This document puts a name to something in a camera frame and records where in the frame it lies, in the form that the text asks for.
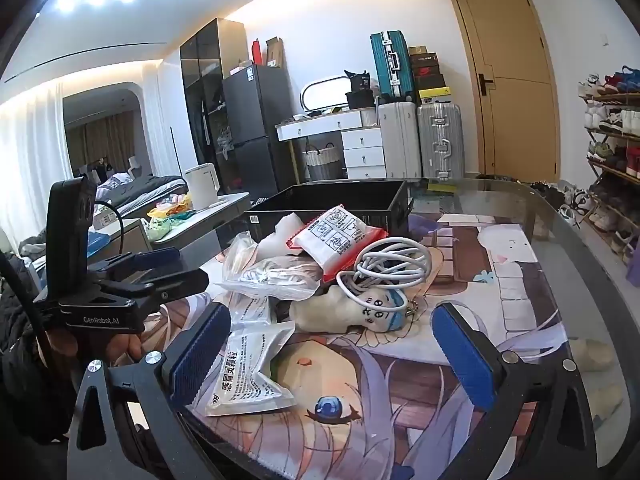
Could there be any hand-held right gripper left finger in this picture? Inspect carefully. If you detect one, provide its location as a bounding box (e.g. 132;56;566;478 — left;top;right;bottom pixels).
67;302;251;480

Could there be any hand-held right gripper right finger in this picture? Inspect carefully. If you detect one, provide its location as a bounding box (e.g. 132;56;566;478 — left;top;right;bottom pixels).
432;302;598;480

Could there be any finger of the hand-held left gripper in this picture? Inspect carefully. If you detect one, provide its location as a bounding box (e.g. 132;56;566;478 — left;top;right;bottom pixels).
87;246;184;280
106;268;211;312

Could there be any white medicine packet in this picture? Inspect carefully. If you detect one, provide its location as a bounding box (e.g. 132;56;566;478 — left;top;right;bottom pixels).
204;320;297;418

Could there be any clear crinkled plastic bag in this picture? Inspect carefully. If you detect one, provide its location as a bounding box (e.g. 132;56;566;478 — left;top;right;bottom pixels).
220;232;332;306

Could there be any white foam piece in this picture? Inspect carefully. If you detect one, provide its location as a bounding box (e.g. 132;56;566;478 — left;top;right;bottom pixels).
257;212;307;261

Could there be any white charging cable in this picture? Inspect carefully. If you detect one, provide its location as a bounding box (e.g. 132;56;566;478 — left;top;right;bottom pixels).
336;237;432;322

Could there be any cream plush toy keychain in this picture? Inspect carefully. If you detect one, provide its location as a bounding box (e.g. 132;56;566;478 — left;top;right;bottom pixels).
289;284;419;337

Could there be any red-edged white packet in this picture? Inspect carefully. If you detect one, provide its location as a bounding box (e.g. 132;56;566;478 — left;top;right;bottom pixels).
285;204;390;283

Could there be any black cardboard box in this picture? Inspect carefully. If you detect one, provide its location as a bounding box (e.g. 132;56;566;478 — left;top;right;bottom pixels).
243;179;415;247

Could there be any person's left forearm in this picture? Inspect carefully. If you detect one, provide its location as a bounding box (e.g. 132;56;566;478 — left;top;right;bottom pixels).
0;255;83;446

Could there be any person's left hand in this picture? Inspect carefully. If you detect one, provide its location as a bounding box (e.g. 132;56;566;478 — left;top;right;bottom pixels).
49;331;147;369

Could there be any pile of colourful snack packets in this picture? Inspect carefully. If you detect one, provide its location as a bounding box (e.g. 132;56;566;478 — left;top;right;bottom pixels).
145;192;196;241

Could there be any anime printed desk mat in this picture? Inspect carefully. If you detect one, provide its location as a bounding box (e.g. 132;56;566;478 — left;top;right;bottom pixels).
112;210;572;480

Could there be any bed with dark bedding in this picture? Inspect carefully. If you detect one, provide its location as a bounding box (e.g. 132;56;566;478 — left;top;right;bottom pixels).
94;171;189;207

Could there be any white side table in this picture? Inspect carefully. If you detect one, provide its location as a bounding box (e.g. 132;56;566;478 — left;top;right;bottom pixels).
117;192;251;261

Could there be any white electric kettle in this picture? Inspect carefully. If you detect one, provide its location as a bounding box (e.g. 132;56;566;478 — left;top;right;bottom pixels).
185;162;221;211

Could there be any white curtain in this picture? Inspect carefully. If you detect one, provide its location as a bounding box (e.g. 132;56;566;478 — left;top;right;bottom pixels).
0;60;166;248

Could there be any beige slipper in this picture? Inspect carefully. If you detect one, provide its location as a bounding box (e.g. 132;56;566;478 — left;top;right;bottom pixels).
570;337;617;374
580;385;627;422

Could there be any dark grey fridge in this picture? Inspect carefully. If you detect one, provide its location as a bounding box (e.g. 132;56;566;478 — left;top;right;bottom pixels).
221;63;296;197

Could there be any woven laundry basket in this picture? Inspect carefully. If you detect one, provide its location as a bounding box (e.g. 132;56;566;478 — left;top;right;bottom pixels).
304;142;344;181

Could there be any group of shoes on floor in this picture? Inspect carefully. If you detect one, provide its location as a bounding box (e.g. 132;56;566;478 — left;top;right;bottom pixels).
529;180;597;227

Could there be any black glass cabinet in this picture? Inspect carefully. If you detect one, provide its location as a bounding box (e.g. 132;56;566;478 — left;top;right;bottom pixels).
179;17;249;196

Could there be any white dressing desk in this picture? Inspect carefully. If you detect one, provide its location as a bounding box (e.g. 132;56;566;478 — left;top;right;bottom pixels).
275;109;382;142

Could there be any silver suitcase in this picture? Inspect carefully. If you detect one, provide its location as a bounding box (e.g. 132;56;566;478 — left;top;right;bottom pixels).
416;101;466;180

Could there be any white drawer unit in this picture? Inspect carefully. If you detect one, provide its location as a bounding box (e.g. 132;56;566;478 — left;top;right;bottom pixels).
342;127;385;180

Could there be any white suitcase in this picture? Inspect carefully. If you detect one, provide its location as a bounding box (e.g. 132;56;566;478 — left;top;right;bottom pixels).
376;102;420;179

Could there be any oval mirror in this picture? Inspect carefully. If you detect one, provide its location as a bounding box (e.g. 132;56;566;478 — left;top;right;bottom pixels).
300;75;352;114

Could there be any shoe rack with shoes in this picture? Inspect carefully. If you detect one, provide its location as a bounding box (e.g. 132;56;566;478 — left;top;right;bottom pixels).
577;65;640;271

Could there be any tan wooden door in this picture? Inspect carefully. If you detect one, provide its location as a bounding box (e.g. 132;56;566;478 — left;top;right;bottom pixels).
444;0;561;184

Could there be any black bag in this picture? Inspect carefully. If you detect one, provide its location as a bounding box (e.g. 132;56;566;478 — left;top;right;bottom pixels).
344;69;377;110

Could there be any stack of shoe boxes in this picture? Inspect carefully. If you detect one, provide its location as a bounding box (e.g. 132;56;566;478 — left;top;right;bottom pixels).
407;45;447;103

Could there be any teal suitcase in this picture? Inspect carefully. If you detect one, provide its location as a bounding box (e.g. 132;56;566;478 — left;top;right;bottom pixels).
370;31;416;99

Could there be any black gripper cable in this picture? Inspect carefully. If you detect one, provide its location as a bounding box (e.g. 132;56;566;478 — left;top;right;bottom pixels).
92;201;126;257

